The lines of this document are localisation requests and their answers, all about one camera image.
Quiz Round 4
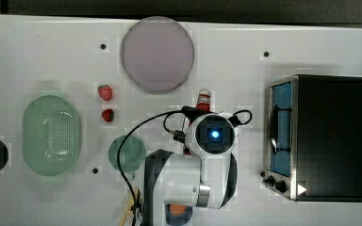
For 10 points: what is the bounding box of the red ketchup bottle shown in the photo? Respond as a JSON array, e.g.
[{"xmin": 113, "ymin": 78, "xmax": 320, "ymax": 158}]
[{"xmin": 196, "ymin": 89, "xmax": 211, "ymax": 111}]

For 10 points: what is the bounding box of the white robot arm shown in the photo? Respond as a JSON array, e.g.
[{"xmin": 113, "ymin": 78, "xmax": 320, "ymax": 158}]
[{"xmin": 140, "ymin": 113, "xmax": 239, "ymax": 226}]

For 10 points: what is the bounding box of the green metal cup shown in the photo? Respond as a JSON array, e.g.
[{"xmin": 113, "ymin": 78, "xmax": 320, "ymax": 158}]
[{"xmin": 108, "ymin": 136, "xmax": 146, "ymax": 181}]

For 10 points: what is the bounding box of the red toy strawberry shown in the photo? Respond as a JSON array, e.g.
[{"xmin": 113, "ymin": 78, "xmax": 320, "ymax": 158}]
[
  {"xmin": 101, "ymin": 109, "xmax": 114, "ymax": 122},
  {"xmin": 97, "ymin": 85, "xmax": 113, "ymax": 101}
]

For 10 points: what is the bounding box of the orange fruit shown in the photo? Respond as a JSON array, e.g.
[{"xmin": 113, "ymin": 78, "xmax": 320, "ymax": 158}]
[{"xmin": 169, "ymin": 204, "xmax": 187, "ymax": 217}]

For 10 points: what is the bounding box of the blue bowl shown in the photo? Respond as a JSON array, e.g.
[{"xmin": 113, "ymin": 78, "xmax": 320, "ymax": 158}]
[{"xmin": 165, "ymin": 204, "xmax": 193, "ymax": 226}]

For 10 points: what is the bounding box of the yellow toy chicken piece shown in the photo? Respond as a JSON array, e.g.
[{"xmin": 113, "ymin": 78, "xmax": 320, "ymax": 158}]
[{"xmin": 119, "ymin": 187, "xmax": 141, "ymax": 226}]

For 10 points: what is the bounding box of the green perforated colander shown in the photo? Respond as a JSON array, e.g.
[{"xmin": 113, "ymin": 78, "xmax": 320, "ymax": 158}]
[{"xmin": 23, "ymin": 95, "xmax": 81, "ymax": 176}]

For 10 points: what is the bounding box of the black toaster oven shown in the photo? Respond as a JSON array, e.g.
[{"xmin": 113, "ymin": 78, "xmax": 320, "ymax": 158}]
[{"xmin": 260, "ymin": 74, "xmax": 362, "ymax": 202}]

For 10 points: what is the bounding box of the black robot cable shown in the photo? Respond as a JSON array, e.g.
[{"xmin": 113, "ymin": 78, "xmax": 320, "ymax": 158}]
[{"xmin": 116, "ymin": 105, "xmax": 253, "ymax": 226}]

